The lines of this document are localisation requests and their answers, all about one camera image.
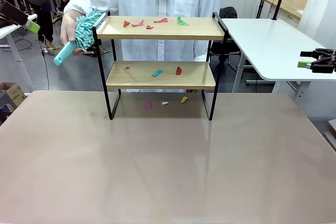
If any teal chenille duster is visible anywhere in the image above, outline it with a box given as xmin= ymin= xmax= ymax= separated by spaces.
xmin=54 ymin=7 xmax=106 ymax=66

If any two-tier wooden metal shelf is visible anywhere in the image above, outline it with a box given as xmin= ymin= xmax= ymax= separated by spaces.
xmin=91 ymin=10 xmax=229 ymax=121

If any person's right hand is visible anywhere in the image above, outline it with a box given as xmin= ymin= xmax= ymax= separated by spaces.
xmin=59 ymin=13 xmax=79 ymax=49

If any white background table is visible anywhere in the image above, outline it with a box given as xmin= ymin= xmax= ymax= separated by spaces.
xmin=0 ymin=14 xmax=39 ymax=86

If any wooden background desk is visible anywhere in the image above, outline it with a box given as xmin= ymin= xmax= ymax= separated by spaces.
xmin=261 ymin=0 xmax=308 ymax=20

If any cardboard box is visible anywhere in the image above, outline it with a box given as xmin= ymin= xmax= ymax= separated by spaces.
xmin=0 ymin=82 xmax=27 ymax=112

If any black office chair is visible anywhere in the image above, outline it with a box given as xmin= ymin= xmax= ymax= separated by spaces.
xmin=209 ymin=6 xmax=253 ymax=86

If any green paper scrap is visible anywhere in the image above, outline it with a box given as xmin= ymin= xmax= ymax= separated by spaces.
xmin=176 ymin=16 xmax=190 ymax=27

